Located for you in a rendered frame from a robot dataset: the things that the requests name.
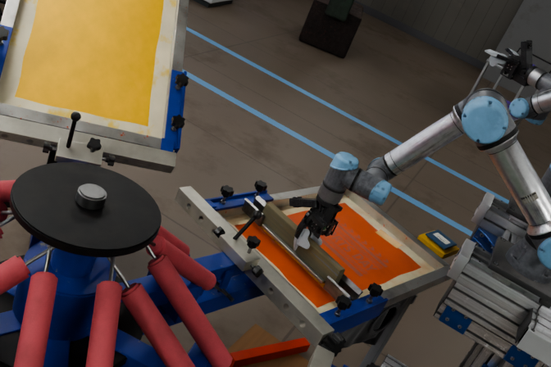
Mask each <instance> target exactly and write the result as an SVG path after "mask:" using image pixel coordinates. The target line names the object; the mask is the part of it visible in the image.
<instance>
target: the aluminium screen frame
mask: <svg viewBox="0 0 551 367"><path fill-rule="evenodd" d="M319 188H320V186H318V187H313V188H304V189H299V190H294V191H289V192H284V193H275V194H270V196H271V197H273V198H274V200H273V201H271V202H272V203H273V204H275V205H276V206H277V207H280V206H288V205H289V199H290V198H293V197H303V198H316V195H317V194H318V190H319ZM344 195H345V196H346V197H348V198H349V199H350V200H351V201H353V202H354V203H355V204H357V205H358V206H359V207H360V208H362V209H363V210H364V211H365V212H366V213H367V214H368V215H369V216H371V217H372V218H373V219H374V220H376V221H377V222H378V223H379V224H381V225H382V226H383V227H384V228H386V229H387V230H388V231H389V232H391V233H392V234H393V235H394V236H395V237H396V238H397V239H398V240H400V241H401V242H402V243H404V244H405V245H406V246H407V247H409V248H410V249H411V250H412V251H414V252H415V253H416V254H417V255H418V256H419V257H420V258H422V260H424V261H425V262H426V263H428V264H429V265H430V266H431V267H433V268H434V269H435V270H434V271H431V272H430V273H427V274H423V275H422V276H419V277H417V278H414V279H411V280H409V281H407V282H405V283H401V284H399V285H397V286H394V287H392V288H389V289H386V290H384V291H383V292H382V294H381V296H382V297H383V298H384V299H385V298H387V299H388V301H387V303H386V304H385V307H387V306H391V305H393V304H394V303H397V302H399V301H401V300H404V299H406V298H408V297H411V296H413V295H415V294H418V293H419V292H423V291H425V290H426V289H429V288H432V287H434V286H436V285H438V284H440V283H443V282H445V281H447V280H450V279H451V278H450V277H449V276H447V273H448V271H449V269H450V266H451V265H449V264H448V263H447V262H446V261H444V260H443V259H442V258H441V257H439V256H438V255H437V254H435V253H434V252H433V251H432V250H431V249H430V248H429V247H427V246H426V245H425V244H424V243H422V242H421V241H420V240H418V239H417V238H416V237H414V236H413V235H412V234H411V233H409V232H408V231H407V230H406V229H405V228H404V227H403V226H401V225H400V224H399V223H397V222H396V221H395V220H394V219H392V218H391V217H390V216H389V215H387V214H386V213H385V212H383V211H382V210H381V209H380V208H379V207H378V206H377V205H375V204H374V203H373V202H369V201H368V200H367V199H365V198H363V197H361V196H359V195H357V194H356V193H353V192H351V191H349V190H348V189H346V191H345V193H344ZM267 203H268V202H267ZM242 208H243V207H242V206H241V207H236V208H231V209H227V210H222V211H217V213H218V214H219V215H220V216H221V217H222V218H223V219H224V220H225V221H226V222H227V223H228V224H229V225H230V226H231V227H232V228H233V229H234V230H235V231H236V232H237V233H238V231H237V230H236V229H235V228H234V227H233V226H232V225H231V224H230V223H229V222H228V221H227V220H226V219H225V217H230V216H234V215H242V214H245V213H244V212H243V211H242ZM253 249H254V250H255V251H256V252H257V253H258V254H259V255H260V256H261V257H262V258H263V259H264V260H265V261H266V262H267V263H268V264H269V265H270V266H271V267H272V268H273V269H274V270H275V271H276V272H277V273H278V274H279V275H280V276H281V277H282V278H283V279H284V280H285V281H286V282H287V283H288V284H289V285H290V286H291V287H292V288H293V289H294V290H295V291H296V292H297V293H298V294H299V295H300V296H301V297H302V298H303V299H304V300H305V301H306V302H307V303H308V304H309V305H310V306H311V307H312V308H313V309H314V310H315V311H316V312H317V313H318V314H320V313H319V312H318V311H317V310H316V309H315V308H314V307H313V306H312V305H311V304H310V303H309V302H308V301H307V300H306V299H305V298H304V297H303V296H302V295H301V294H300V293H299V292H298V291H297V290H296V289H295V288H294V287H293V286H292V285H291V284H290V283H289V282H288V281H287V280H286V279H285V278H284V277H283V276H282V275H281V274H280V273H279V272H278V271H277V270H276V269H275V268H274V267H273V266H272V265H271V264H270V263H269V262H268V261H267V260H266V259H265V258H264V257H263V256H262V255H261V254H260V253H259V252H258V251H257V250H256V249H255V248H253ZM385 307H384V308H385Z"/></svg>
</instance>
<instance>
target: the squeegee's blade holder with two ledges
mask: <svg viewBox="0 0 551 367"><path fill-rule="evenodd" d="M262 227H263V228H264V229H265V230H266V231H267V232H268V233H269V234H270V235H271V236H272V237H273V238H274V239H275V240H276V241H277V242H278V243H279V244H280V245H281V246H282V247H283V248H284V249H285V250H286V251H287V252H288V253H289V254H290V255H291V256H293V257H294V258H295V259H296V260H297V261H298V262H299V263H300V264H301V265H302V266H303V267H304V268H305V269H306V270H307V271H308V272H309V273H310V274H311V275H313V276H314V277H315V278H316V279H317V280H318V281H319V282H320V283H324V282H325V280H324V279H323V278H322V277H321V276H320V275H319V274H318V273H317V272H316V271H315V270H314V269H313V268H312V267H311V266H310V265H309V264H307V263H306V262H305V261H304V260H303V259H302V258H301V257H300V256H299V255H298V254H297V253H296V252H295V251H294V250H293V249H292V248H291V247H289V246H288V245H287V244H286V243H285V242H284V241H283V240H282V239H281V238H280V237H279V236H278V235H277V234H276V233H275V232H274V231H272V230H271V229H270V228H269V227H268V226H267V225H266V224H262Z"/></svg>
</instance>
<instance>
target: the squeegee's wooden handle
mask: <svg viewBox="0 0 551 367"><path fill-rule="evenodd" d="M262 214H263V215H264V216H265V217H264V219H263V221H262V224H266V225H267V226H268V227H269V228H270V229H271V230H272V231H274V232H275V233H276V234H277V235H278V236H279V237H280V238H281V239H282V240H283V241H284V242H285V243H286V244H287V245H288V246H289V247H291V248H292V249H293V250H294V235H295V232H296V229H297V227H298V226H297V225H296V224H295V223H294V222H293V221H292V220H291V219H290V218H289V217H288V216H287V215H286V214H285V213H283V212H282V211H281V210H280V209H279V208H278V207H277V206H276V205H275V204H273V203H272V202H268V203H267V204H266V205H265V207H264V209H263V212H262ZM308 241H309V243H310V247H309V248H308V249H305V248H303V247H300V246H298V248H297V250H296V251H295V252H296V253H297V254H298V255H299V256H300V257H301V258H302V259H303V260H304V261H305V262H306V263H307V264H309V265H310V266H311V267H312V268H313V269H314V270H315V271H316V272H317V273H318V274H319V275H320V276H321V277H322V278H323V279H324V280H325V282H324V283H326V280H327V276H328V275H329V276H330V277H331V278H332V279H333V280H334V281H335V282H336V283H339V281H340V280H341V278H342V276H343V274H344V271H345V268H344V267H342V266H341V265H340V264H339V263H338V262H337V261H336V260H335V259H334V258H332V257H331V256H330V255H329V254H328V253H327V252H326V251H325V250H324V249H322V248H321V247H320V246H319V245H318V244H317V243H316V242H315V241H314V240H312V239H311V238H310V237H309V236H308Z"/></svg>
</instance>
